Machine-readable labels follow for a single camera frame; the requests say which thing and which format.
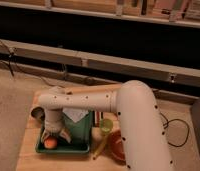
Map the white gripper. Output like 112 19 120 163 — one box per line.
40 110 71 144

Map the orange red apple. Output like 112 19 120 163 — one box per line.
44 137 57 149

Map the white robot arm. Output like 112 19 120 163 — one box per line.
38 80 174 171

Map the green plastic tray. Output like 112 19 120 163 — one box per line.
35 111 93 154

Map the small metal cup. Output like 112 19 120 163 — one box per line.
31 107 45 121

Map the white folded paper napkin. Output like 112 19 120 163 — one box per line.
63 108 88 122

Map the red striped object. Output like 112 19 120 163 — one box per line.
95 111 103 127

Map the orange brown bowl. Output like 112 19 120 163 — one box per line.
108 130 125 162

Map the black cable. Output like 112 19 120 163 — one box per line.
159 112 191 148

